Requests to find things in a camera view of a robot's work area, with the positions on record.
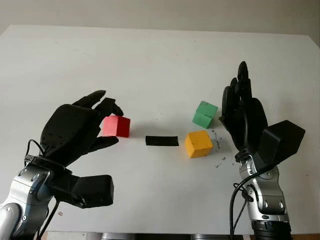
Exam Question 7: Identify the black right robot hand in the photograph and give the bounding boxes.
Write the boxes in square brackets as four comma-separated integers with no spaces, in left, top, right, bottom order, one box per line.
[219,61,269,162]

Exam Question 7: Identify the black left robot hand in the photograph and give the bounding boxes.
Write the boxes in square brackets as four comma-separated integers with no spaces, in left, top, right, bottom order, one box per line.
[39,89,124,168]

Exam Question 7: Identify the green cube block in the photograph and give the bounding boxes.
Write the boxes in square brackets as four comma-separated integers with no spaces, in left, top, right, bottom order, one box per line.
[191,100,219,130]

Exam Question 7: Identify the red cube block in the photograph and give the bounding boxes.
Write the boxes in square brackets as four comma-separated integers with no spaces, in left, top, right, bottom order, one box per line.
[99,115,131,138]

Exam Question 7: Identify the yellow cube block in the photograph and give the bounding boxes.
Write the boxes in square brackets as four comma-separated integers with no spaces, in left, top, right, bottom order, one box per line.
[184,130,214,159]

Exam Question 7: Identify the black tape strip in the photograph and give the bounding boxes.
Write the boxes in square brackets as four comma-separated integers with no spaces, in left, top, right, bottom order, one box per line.
[145,135,180,147]

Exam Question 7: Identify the dark robot torso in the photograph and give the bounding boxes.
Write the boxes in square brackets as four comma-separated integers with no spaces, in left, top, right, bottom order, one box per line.
[84,232,252,240]

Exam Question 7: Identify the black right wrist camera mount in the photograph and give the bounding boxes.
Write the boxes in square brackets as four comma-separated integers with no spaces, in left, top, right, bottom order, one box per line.
[258,119,306,168]

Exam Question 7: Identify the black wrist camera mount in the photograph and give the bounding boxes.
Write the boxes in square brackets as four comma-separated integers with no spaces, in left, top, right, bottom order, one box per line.
[258,119,306,168]
[51,172,115,209]

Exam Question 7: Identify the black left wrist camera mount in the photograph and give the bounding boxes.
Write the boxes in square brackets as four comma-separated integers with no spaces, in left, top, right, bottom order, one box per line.
[51,172,115,209]

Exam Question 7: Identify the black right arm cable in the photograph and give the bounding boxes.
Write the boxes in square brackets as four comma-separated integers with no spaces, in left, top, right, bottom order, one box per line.
[229,162,278,240]

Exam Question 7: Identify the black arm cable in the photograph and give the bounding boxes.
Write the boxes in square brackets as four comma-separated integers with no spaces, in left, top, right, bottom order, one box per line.
[229,162,278,240]
[24,139,61,240]

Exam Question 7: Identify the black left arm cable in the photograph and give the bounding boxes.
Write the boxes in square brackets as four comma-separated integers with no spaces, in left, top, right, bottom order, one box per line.
[24,139,61,240]

